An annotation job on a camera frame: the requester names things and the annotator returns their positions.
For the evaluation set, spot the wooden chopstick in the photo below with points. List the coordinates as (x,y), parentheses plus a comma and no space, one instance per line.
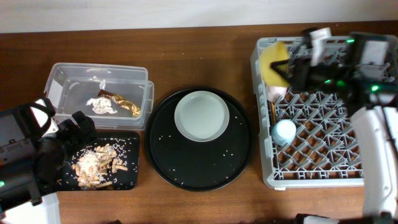
(273,113)

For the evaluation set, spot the gold snack wrapper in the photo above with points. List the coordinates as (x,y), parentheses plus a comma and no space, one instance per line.
(122,102)

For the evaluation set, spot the white tissue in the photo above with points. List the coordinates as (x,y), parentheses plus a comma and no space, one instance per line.
(101,105)

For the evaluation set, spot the black rectangular tray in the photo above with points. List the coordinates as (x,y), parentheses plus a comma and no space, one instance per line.
(124,174)

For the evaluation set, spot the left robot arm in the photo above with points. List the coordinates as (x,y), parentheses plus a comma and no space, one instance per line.
(31,158)

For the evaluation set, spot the grey dishwasher rack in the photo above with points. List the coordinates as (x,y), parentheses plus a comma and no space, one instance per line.
(325,151)

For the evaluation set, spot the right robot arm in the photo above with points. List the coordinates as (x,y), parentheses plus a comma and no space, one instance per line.
(372,107)

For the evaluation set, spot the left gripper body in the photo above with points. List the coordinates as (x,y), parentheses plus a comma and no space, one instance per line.
(61,144)

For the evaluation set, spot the food scraps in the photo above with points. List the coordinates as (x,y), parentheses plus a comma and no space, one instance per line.
(96,166)

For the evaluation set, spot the pink cup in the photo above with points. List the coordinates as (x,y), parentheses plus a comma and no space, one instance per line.
(274,92)

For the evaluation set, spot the round black tray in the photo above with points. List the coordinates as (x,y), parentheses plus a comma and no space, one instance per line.
(198,166)

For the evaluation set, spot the light grey plate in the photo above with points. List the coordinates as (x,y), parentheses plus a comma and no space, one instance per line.
(201,116)

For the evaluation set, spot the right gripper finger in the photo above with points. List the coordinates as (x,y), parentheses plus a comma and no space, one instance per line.
(281,77)
(282,65)

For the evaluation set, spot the clear plastic bin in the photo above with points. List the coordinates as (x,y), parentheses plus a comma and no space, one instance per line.
(71,85)

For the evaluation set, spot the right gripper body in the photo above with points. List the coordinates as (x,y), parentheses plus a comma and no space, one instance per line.
(326,78)

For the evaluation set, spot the blue cup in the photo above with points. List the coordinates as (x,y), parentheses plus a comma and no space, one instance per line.
(283,132)

